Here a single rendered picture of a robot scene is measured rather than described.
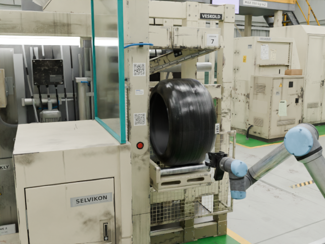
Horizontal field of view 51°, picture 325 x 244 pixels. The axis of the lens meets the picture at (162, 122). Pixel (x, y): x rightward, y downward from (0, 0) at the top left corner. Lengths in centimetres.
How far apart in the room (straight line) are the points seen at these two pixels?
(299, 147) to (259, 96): 529
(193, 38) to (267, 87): 435
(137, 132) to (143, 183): 33
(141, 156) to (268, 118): 480
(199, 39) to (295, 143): 117
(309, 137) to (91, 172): 88
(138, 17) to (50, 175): 110
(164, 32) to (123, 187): 129
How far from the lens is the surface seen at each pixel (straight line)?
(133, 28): 199
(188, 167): 213
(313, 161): 156
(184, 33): 238
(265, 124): 673
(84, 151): 123
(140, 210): 220
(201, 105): 198
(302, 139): 152
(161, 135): 242
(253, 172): 180
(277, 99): 673
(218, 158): 182
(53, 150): 121
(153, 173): 207
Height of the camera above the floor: 157
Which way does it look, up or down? 11 degrees down
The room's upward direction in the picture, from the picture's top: straight up
